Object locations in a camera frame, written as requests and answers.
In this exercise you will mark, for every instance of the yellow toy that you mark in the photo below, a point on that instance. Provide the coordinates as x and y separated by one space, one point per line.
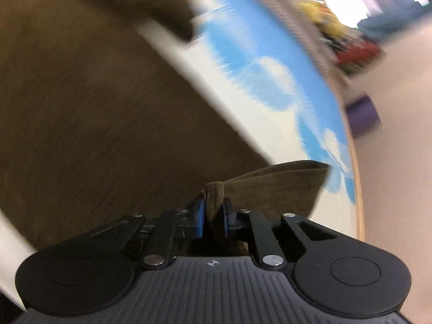
319 15

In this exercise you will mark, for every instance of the purple box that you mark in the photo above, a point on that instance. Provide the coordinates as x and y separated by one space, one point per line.
363 114

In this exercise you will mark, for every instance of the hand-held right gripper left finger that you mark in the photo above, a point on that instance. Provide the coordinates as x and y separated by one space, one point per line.
199 216

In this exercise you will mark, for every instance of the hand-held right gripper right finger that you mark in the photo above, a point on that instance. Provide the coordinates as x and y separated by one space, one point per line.
225 223

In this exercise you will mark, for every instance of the blue and white printed bedsheet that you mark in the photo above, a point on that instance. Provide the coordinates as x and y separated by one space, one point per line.
249 84

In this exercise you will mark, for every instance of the blue cloth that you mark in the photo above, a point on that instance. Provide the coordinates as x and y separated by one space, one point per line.
395 22

